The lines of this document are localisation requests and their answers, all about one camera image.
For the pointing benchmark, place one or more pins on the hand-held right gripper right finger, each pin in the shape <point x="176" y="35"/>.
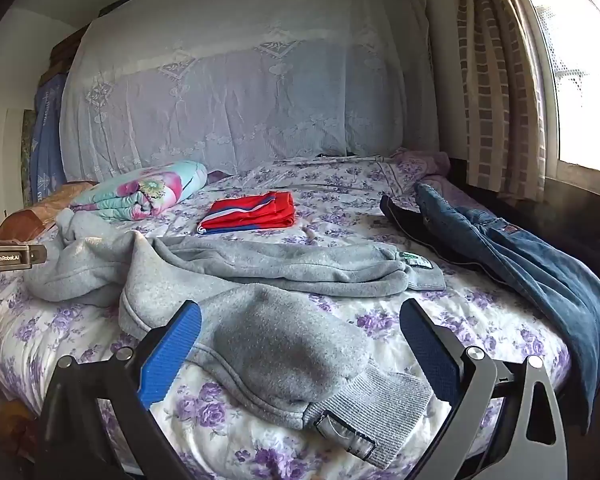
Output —
<point x="427" y="347"/>

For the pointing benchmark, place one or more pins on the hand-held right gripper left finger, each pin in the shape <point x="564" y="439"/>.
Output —
<point x="172" y="345"/>

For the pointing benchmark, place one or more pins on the grey fleece sweater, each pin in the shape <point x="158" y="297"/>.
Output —
<point x="280" y="340"/>

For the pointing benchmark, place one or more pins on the brown pillow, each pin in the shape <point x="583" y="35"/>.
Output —
<point x="35" y="215"/>

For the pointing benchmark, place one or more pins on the bed with purple floral sheet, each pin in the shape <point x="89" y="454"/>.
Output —
<point x="480" y="310"/>

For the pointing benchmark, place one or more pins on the green patterned panel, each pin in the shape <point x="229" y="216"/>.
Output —
<point x="27" y="160"/>

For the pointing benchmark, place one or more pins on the blue patterned cloth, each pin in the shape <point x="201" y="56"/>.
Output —
<point x="47" y="145"/>

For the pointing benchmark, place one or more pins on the dark garment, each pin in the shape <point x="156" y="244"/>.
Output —
<point x="405" y="220"/>

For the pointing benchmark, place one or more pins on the blue jeans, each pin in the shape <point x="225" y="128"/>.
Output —
<point x="540" y="280"/>

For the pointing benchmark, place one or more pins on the folded floral quilt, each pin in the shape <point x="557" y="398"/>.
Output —
<point x="140" y="190"/>

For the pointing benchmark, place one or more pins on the folded red shorts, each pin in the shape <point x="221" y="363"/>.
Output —
<point x="252" y="212"/>

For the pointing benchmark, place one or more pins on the red floral blanket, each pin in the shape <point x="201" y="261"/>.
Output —
<point x="10" y="425"/>

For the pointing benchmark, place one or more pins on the lilac pillow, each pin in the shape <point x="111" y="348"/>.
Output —
<point x="422" y="167"/>

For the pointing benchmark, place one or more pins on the checked beige curtain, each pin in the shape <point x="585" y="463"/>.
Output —
<point x="500" y="85"/>

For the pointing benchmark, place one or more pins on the white lace cover cloth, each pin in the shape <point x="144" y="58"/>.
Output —
<point x="255" y="85"/>

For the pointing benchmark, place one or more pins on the window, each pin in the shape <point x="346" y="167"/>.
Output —
<point x="580" y="60"/>

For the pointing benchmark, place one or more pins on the dark bed frame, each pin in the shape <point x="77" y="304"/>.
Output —
<point x="570" y="220"/>

